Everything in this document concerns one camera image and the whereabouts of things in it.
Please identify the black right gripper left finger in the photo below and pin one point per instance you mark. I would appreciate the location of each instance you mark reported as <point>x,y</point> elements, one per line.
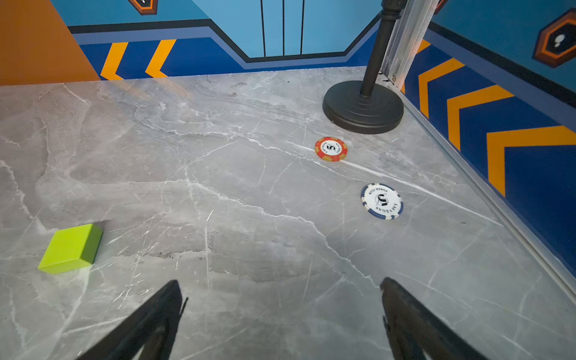
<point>148,333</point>

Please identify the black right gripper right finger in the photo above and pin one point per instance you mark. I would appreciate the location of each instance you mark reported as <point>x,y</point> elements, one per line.
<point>414,332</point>

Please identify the small lime green cube block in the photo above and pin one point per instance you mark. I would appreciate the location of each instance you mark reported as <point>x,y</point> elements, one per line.
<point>71,249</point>

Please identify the red poker chip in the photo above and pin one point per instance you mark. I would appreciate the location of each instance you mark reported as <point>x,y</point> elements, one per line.
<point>331,149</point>

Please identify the black microphone stand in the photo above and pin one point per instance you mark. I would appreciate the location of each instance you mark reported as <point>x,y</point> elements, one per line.
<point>364,107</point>

